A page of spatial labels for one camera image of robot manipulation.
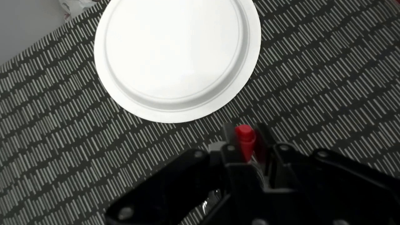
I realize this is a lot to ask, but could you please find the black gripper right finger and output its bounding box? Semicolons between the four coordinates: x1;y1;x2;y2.
257;123;400;225

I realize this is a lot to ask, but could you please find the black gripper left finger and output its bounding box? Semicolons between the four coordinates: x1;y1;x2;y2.
105;123;245;225

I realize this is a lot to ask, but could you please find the orange capped sharpie marker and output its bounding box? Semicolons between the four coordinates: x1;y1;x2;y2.
235;123;257;161

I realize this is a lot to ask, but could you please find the grey patterned table mat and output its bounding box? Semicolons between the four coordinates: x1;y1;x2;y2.
0;0;400;225

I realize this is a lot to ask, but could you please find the white round plate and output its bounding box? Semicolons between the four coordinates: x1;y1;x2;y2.
94;0;262;123

